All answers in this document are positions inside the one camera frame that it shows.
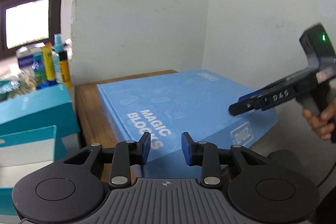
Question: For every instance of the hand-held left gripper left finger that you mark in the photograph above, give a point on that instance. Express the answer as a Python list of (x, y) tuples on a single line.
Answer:
[(145, 148)]

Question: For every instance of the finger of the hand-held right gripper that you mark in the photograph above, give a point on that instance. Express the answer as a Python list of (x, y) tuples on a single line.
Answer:
[(242, 108), (250, 95)]

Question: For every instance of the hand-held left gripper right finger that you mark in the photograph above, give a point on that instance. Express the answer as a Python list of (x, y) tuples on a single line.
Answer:
[(187, 148)]

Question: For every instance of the blue cardboard box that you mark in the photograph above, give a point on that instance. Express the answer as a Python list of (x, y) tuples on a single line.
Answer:
[(189, 103)]

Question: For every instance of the person's right hand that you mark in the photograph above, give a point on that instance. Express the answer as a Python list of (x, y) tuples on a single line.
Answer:
[(324, 124)]

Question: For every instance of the yellow and black can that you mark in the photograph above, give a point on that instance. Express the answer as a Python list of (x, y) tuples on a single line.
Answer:
[(65, 69)]

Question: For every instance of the closed teal box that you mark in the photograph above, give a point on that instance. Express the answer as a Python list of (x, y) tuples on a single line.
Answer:
[(34, 106)]

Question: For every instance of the open teal box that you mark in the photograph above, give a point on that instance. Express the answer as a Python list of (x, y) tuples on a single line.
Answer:
[(26, 150)]

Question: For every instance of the blue plastic bottle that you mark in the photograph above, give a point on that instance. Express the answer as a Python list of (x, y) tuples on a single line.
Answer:
[(40, 74)]

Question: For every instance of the yellow tube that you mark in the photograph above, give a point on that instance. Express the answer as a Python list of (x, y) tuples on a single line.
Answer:
[(49, 61)]

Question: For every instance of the light blue spray bottle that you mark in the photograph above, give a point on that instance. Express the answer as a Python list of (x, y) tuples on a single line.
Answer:
[(57, 50)]

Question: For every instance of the white and yellow cloth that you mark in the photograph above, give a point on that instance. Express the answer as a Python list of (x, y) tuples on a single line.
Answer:
[(23, 86)]

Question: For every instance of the blue and white glove box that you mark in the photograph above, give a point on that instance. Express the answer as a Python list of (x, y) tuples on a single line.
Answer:
[(27, 58)]

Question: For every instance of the teal foil packet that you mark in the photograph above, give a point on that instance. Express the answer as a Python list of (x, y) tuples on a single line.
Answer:
[(6, 86)]

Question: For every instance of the dark framed window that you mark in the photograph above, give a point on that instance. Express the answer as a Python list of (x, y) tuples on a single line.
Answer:
[(26, 22)]

